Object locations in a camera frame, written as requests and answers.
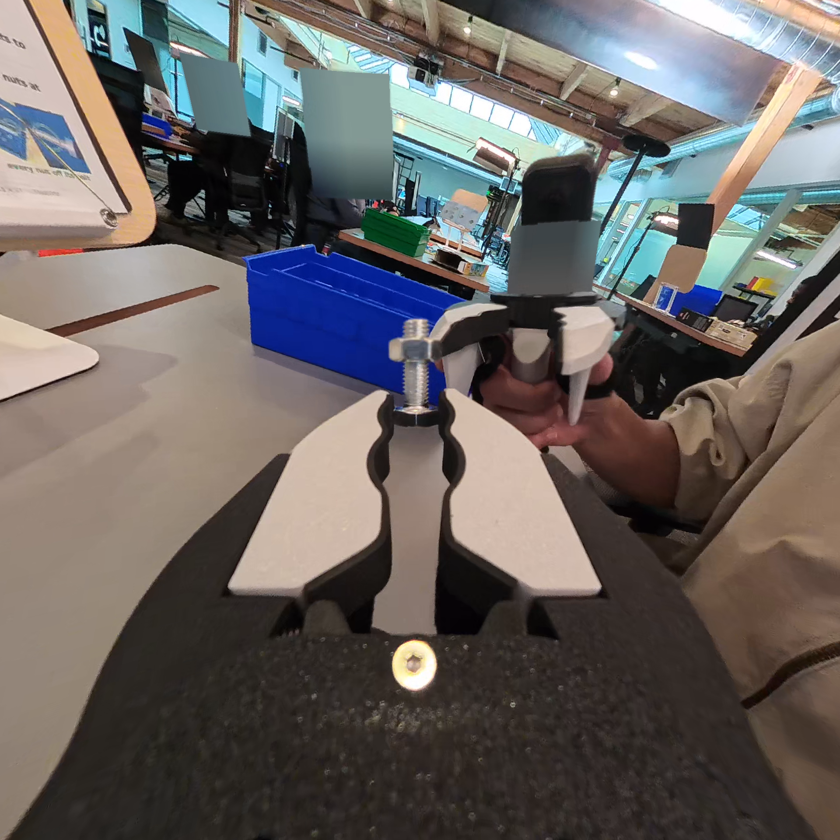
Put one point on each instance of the person's right hand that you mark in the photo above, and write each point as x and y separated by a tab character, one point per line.
525	407

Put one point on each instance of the blue plastic bin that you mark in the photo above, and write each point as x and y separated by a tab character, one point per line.
328	309

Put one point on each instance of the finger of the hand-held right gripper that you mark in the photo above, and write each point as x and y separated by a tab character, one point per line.
466	328
587	335

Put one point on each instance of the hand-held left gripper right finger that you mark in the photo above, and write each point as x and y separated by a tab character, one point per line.
519	525

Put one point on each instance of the green crate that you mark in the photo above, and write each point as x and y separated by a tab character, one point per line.
394	232

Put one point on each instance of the black mesh office chair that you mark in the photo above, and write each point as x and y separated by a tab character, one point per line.
236	184

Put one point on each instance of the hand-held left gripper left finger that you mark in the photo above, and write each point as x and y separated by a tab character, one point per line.
315	525

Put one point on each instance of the steel hex nut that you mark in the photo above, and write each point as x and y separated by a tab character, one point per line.
400	349

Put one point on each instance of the black floor lamp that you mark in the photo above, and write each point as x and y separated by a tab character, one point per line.
643	145

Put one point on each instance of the instruction board on white stand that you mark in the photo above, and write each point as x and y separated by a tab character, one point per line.
53	118

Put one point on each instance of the steel hex bolt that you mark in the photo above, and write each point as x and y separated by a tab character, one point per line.
416	387

